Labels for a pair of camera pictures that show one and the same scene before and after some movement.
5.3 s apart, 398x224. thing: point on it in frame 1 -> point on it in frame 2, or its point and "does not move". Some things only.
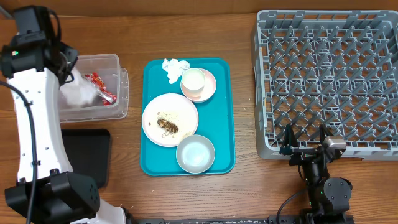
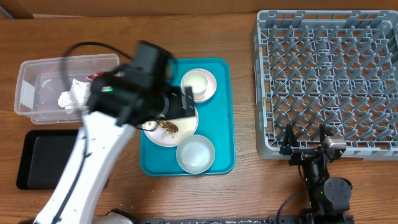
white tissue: [175, 69] -> [77, 97]
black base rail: [222, 219] does not move
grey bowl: [195, 154] does not move
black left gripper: [71, 54] -> [177, 109]
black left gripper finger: [289, 138] does not move
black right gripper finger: [324, 132] does not move
